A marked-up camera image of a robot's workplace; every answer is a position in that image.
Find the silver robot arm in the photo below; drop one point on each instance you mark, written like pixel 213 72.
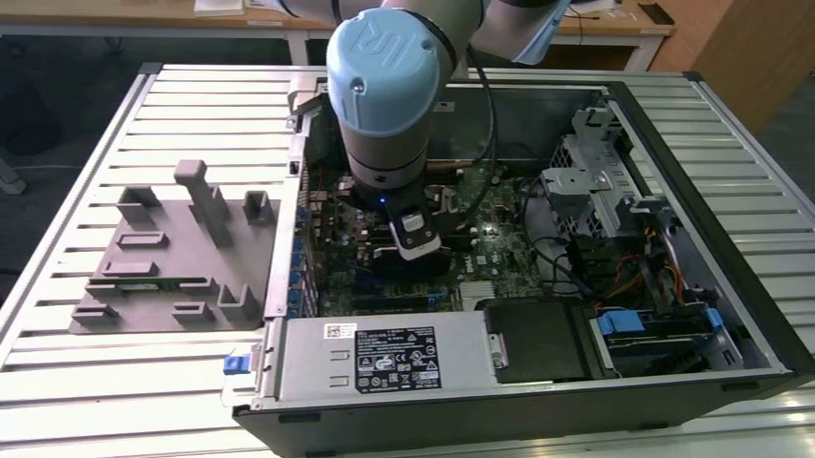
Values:
pixel 382 71

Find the black RAM slot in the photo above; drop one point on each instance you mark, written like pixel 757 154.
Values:
pixel 458 226
pixel 458 242
pixel 458 232
pixel 458 237

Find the black graphics card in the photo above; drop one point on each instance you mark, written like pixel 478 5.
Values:
pixel 421 269

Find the round coin battery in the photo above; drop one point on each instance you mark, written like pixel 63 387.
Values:
pixel 493 178

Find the black expansion slot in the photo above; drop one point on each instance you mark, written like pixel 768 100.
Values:
pixel 389 302

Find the white case sticker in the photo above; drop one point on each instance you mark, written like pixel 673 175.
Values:
pixel 446 106

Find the green motherboard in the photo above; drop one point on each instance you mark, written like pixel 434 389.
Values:
pixel 504 248

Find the small silver heatsink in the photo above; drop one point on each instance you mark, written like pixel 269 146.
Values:
pixel 478 291

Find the metal drive cage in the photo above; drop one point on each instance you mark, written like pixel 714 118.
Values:
pixel 564 195

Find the grey parts rack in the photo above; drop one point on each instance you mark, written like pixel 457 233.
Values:
pixel 185 267

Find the grey power supply unit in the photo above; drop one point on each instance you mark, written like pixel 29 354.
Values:
pixel 306 362

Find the green RAM stick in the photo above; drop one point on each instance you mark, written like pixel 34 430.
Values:
pixel 167 284

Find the pale blue teach pendant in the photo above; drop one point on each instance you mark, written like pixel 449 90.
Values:
pixel 538 47

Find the blue case latch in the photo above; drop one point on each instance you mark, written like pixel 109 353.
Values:
pixel 236 363

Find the small white box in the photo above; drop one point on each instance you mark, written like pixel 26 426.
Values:
pixel 265 4

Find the hard disk in blue carrier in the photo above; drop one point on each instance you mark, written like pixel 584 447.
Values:
pixel 621 322

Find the white papers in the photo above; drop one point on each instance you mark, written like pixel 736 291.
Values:
pixel 217 6

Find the wooden desk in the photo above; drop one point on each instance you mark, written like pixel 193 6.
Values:
pixel 127 21

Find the black PC case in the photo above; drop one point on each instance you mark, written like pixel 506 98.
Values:
pixel 573 420

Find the grey chair base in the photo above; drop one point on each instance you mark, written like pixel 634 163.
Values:
pixel 13 183

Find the black desk item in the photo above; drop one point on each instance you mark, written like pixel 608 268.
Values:
pixel 656 13

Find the blue drive bay clip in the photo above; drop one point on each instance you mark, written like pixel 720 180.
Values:
pixel 713 318

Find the wooden cabinet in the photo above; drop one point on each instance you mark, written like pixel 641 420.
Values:
pixel 752 57

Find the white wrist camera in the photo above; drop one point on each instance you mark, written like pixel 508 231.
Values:
pixel 414 234

